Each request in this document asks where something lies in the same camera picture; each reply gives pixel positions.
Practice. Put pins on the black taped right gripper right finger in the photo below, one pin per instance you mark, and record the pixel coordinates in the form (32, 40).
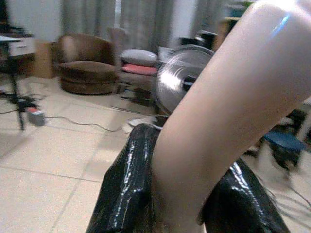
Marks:
(240, 201)

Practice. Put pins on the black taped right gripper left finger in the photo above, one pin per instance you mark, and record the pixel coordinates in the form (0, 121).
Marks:
(126, 189)

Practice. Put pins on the blue stool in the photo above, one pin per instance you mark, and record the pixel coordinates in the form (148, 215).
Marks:
(285, 144)

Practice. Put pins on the grey power strip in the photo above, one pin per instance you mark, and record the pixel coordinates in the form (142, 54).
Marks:
(37, 117)

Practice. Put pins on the red cushion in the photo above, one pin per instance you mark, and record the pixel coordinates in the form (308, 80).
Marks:
(138, 69)

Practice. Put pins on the silver standing fan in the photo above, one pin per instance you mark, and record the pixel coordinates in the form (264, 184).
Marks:
(173, 77)

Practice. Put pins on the brown round armchair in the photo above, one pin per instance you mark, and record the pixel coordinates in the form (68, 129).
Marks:
(86, 65)

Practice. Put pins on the grey cushion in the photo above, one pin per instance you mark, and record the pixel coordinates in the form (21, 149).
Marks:
(138, 57)

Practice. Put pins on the black tripod stand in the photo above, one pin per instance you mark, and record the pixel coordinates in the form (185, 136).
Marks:
(15, 94)

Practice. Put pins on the brown cardboard box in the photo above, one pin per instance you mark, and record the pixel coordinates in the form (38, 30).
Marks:
(43, 59)

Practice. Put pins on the grey curtain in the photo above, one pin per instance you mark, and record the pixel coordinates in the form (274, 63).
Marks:
(116, 21)

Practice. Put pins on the white desk with drawer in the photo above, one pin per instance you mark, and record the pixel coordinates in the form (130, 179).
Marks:
(14, 44)

